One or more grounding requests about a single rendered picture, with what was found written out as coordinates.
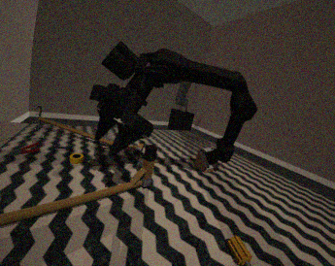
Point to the yellow ring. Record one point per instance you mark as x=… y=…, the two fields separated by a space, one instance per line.
x=76 y=158

